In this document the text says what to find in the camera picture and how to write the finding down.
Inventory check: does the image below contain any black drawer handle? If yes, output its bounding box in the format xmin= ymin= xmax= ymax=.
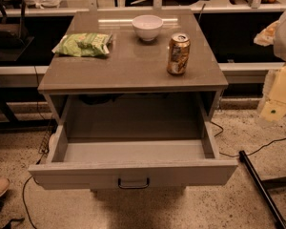
xmin=117 ymin=177 xmax=150 ymax=190

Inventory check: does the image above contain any black floor cable left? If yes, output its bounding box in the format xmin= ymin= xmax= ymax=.
xmin=21 ymin=65 xmax=51 ymax=229

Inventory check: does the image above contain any orange soda can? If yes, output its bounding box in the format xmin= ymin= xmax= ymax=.
xmin=167 ymin=32 xmax=191 ymax=75

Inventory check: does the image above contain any black metal floor stand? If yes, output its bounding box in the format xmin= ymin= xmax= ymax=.
xmin=239 ymin=151 xmax=286 ymax=229

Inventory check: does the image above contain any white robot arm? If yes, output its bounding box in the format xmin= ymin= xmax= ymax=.
xmin=254 ymin=11 xmax=286 ymax=125

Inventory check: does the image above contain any dark chair left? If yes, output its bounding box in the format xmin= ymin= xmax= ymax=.
xmin=0 ymin=0 xmax=33 ymax=62

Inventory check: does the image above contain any open grey top drawer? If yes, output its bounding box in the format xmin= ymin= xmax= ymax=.
xmin=29 ymin=93 xmax=237 ymax=190

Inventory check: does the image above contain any green chip bag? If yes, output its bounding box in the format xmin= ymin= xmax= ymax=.
xmin=52 ymin=32 xmax=112 ymax=57

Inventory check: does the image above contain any black floor cable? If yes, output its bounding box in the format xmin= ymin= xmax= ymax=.
xmin=21 ymin=65 xmax=51 ymax=229
xmin=211 ymin=120 xmax=286 ymax=158

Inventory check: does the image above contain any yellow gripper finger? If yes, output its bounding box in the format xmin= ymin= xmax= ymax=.
xmin=254 ymin=20 xmax=279 ymax=47
xmin=255 ymin=63 xmax=286 ymax=125

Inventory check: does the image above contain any white ceramic bowl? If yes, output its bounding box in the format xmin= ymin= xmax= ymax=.
xmin=132 ymin=15 xmax=163 ymax=41

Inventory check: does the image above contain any black floor cable right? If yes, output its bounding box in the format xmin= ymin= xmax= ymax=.
xmin=211 ymin=120 xmax=286 ymax=158

